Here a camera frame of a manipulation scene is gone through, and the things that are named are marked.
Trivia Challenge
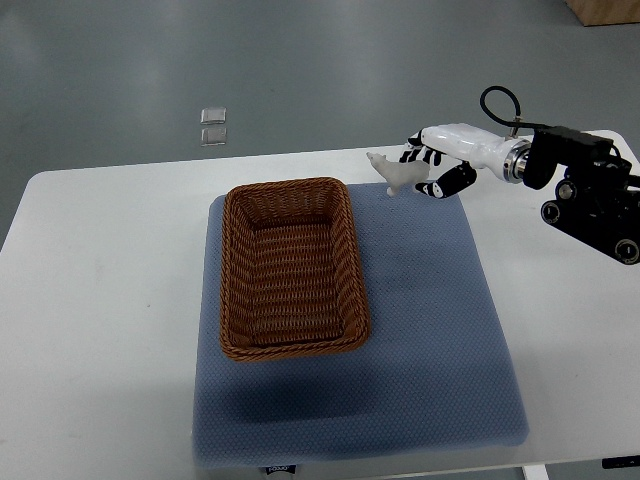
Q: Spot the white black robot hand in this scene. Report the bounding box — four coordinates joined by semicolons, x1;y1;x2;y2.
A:
399;123;531;199

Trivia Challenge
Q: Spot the white bear figurine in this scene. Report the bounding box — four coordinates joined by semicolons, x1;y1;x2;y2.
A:
366;152;431;197

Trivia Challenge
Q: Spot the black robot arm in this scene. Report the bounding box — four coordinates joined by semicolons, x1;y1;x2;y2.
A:
479;85;639;265

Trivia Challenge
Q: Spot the brown wicker basket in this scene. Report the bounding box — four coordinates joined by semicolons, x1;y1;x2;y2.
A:
219;177;371;362

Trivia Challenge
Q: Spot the brown cardboard box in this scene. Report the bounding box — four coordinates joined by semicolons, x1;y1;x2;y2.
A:
565;0;640;27

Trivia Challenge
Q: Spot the blue foam mat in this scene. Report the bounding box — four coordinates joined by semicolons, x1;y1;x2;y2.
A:
192;183;528;469

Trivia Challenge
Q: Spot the upper metal floor plate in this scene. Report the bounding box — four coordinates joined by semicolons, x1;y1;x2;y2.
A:
200;107;227;125

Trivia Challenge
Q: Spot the black table control panel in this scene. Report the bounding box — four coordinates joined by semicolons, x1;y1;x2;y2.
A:
601;455;640;470

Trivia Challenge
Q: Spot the dark label tag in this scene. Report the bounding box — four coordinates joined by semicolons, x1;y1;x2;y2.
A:
265;465;297;475

